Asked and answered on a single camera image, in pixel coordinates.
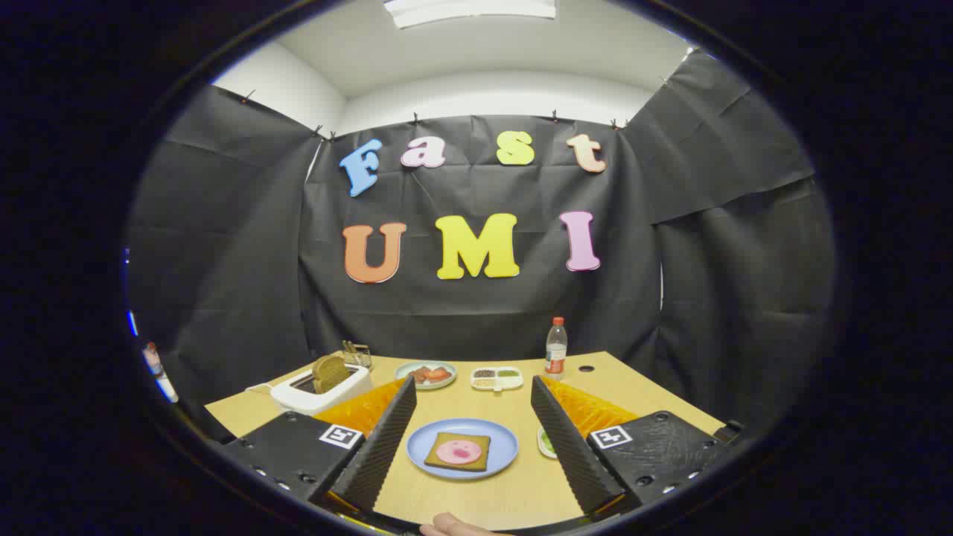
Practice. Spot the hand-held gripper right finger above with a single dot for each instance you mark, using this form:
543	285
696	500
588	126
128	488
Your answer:
569	447

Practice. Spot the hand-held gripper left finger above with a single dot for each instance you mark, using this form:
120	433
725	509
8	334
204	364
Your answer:
380	447

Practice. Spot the green lettuce leaf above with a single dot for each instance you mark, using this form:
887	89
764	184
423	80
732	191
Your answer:
548	442

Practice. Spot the brown toast slice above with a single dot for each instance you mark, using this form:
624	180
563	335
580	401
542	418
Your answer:
330	372

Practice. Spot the white square plate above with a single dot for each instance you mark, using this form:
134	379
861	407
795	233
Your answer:
540	447

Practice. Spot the square brown bread slice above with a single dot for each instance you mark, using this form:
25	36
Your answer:
439	460

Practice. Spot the blue round plate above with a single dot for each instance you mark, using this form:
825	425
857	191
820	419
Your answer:
502	435

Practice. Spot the pale green round plate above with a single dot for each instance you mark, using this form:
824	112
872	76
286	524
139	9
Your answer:
406	380

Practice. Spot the pink ham slice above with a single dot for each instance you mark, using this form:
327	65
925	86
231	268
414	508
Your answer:
458	451

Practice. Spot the brown sausage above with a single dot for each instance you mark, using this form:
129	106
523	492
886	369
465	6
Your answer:
419	374

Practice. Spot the white divided tray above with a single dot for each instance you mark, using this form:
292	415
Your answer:
514	382

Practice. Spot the white toaster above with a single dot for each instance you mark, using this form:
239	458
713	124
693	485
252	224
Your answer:
301	398

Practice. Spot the red sausage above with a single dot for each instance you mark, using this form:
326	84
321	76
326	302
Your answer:
439	372

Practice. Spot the clear red-capped water bottle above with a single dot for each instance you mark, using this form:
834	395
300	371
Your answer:
555	350

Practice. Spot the small red white bottle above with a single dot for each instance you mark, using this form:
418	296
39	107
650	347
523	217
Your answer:
154	365

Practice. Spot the black backdrop cloth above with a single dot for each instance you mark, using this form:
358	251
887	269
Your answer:
223	246

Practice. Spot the ceiling light panel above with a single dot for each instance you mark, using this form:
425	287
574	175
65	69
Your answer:
469	9

